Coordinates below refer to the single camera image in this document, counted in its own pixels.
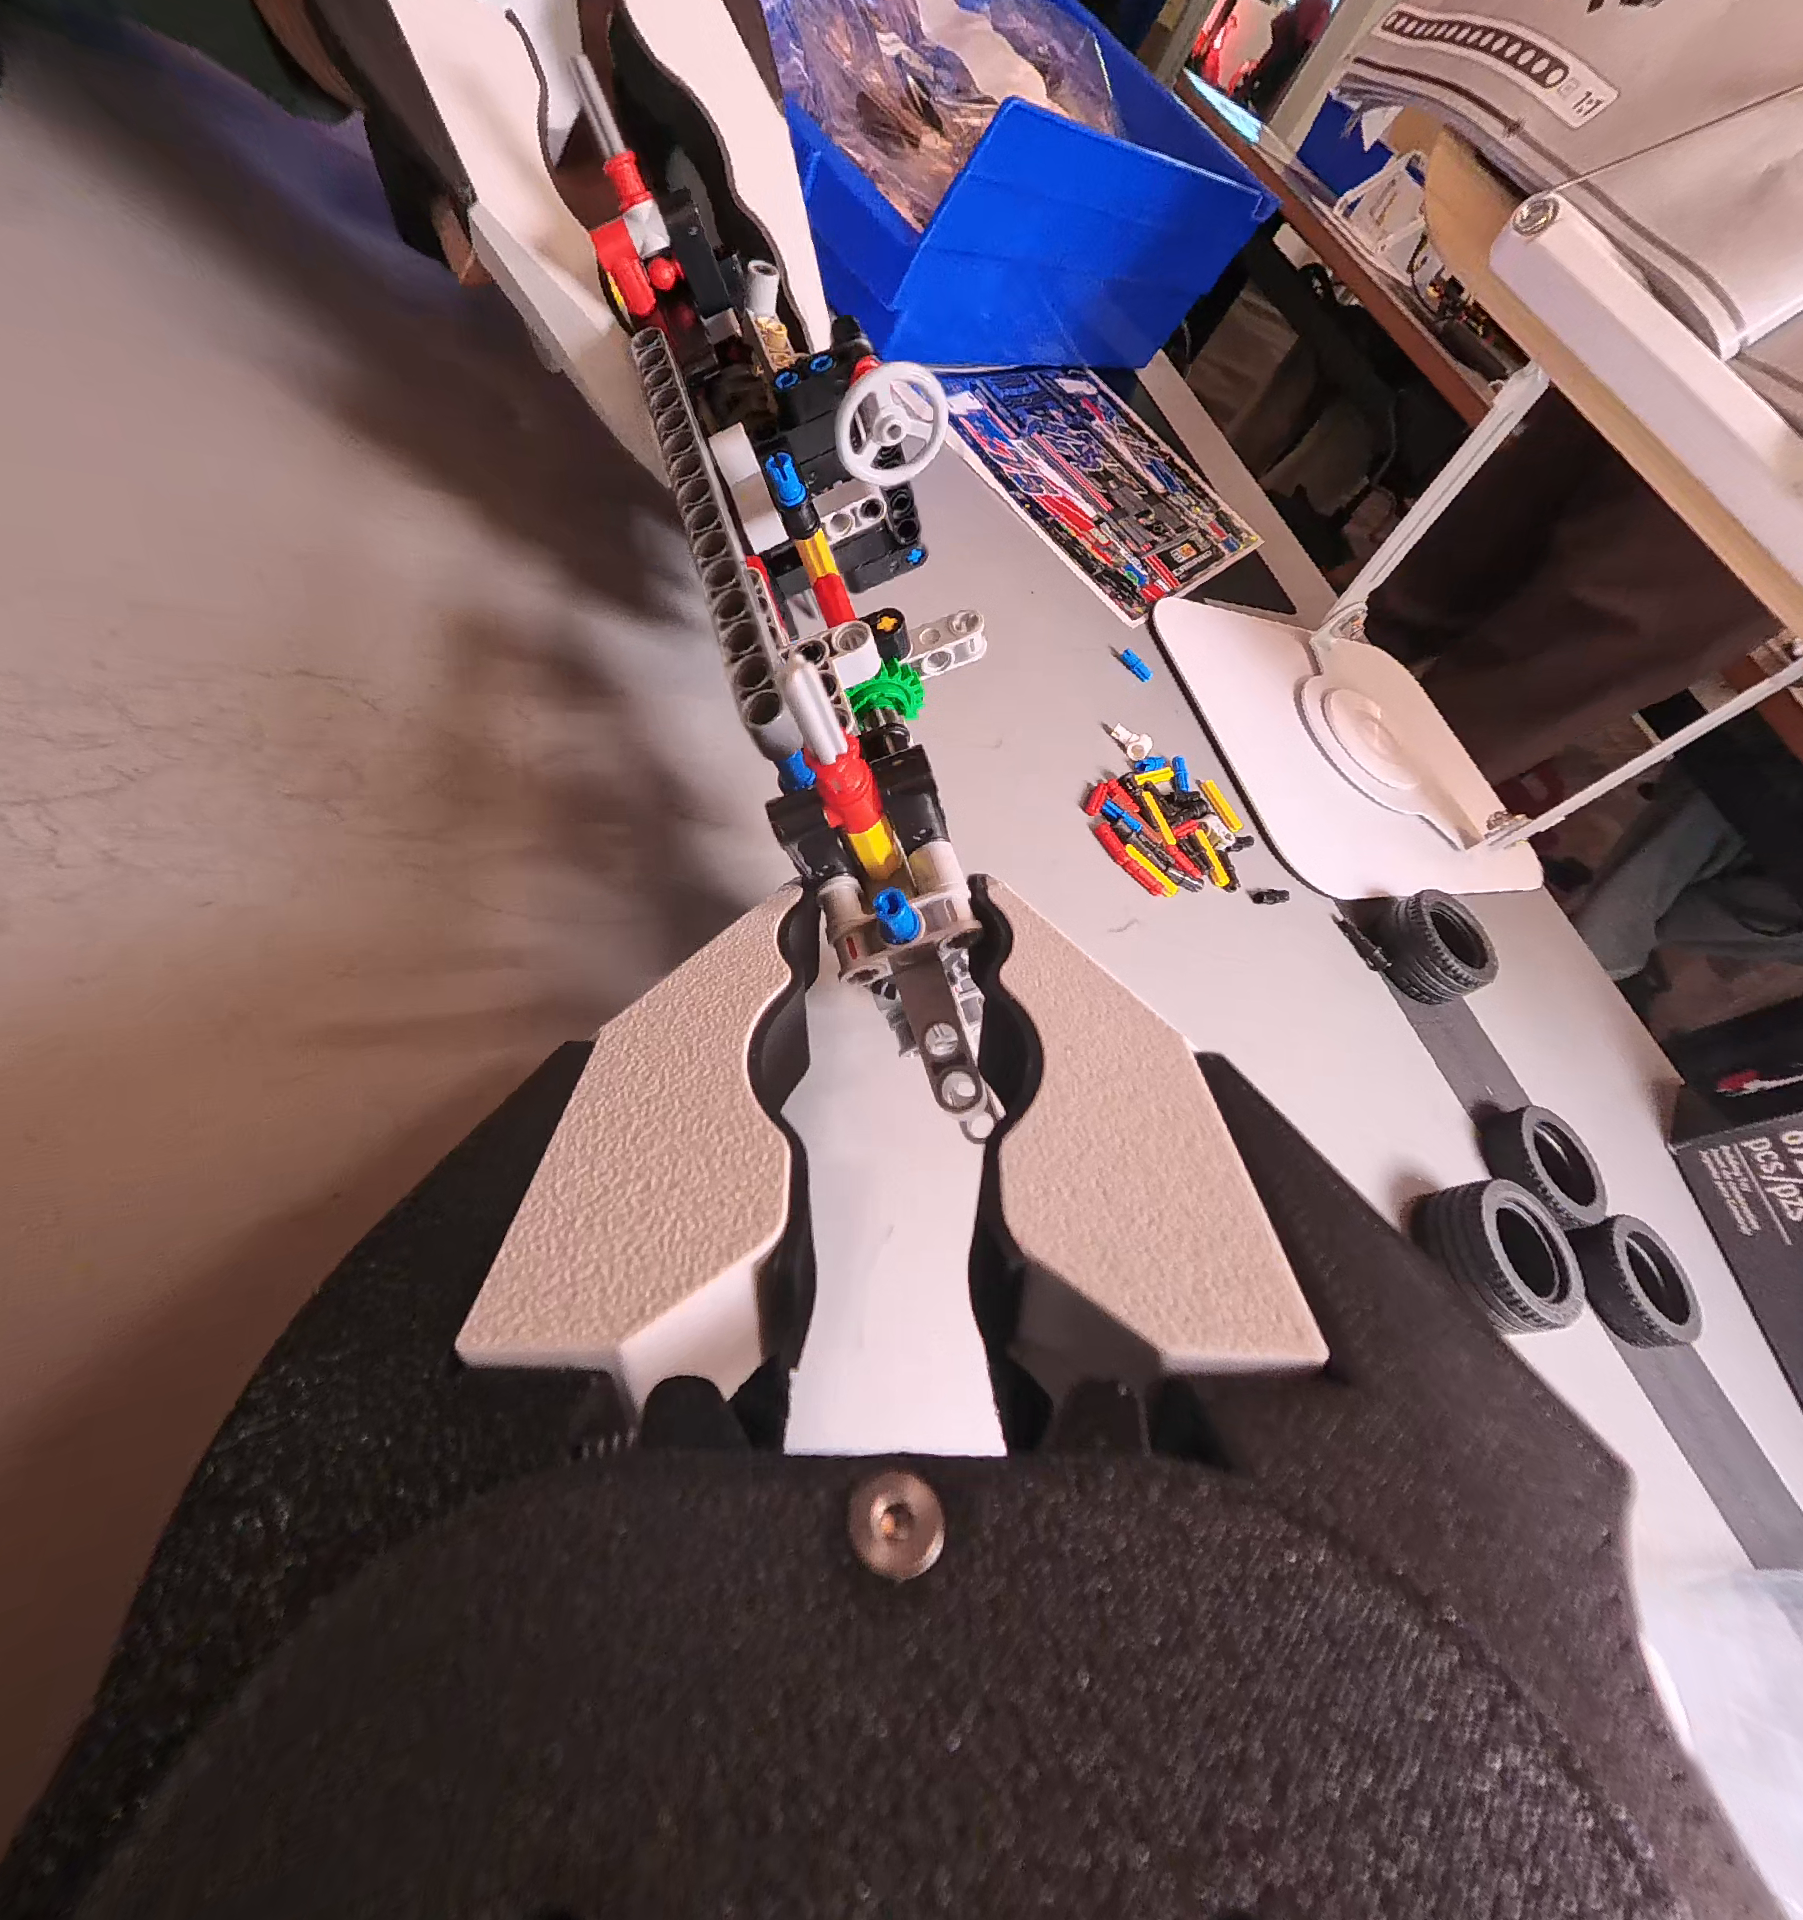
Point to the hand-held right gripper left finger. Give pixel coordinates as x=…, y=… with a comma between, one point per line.
x=646, y=1200

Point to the brown wooden table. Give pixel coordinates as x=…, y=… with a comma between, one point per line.
x=1366, y=284

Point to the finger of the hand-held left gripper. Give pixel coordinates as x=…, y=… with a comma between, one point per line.
x=460, y=105
x=759, y=135

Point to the white stand base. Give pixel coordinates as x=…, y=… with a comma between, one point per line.
x=1261, y=704

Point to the blue plastic bin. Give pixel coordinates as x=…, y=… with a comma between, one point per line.
x=1051, y=240

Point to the black lego set box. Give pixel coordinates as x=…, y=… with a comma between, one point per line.
x=1787, y=1260

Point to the lego car chassis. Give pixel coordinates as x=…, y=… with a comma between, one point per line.
x=722, y=523

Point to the colourful sticker sheet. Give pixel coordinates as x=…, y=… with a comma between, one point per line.
x=1095, y=481

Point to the pile of lego pins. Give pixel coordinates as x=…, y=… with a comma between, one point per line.
x=1164, y=839

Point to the black rubber tire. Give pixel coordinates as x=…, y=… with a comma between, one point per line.
x=1504, y=1156
x=1593, y=1268
x=1442, y=1237
x=1442, y=945

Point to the clear plastic bag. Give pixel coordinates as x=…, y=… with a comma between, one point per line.
x=917, y=89

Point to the white stand frame bar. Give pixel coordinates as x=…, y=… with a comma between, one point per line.
x=1635, y=330

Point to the white printed box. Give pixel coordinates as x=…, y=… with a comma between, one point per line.
x=1666, y=89

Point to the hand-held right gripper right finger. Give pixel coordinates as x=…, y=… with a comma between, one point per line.
x=1142, y=1200

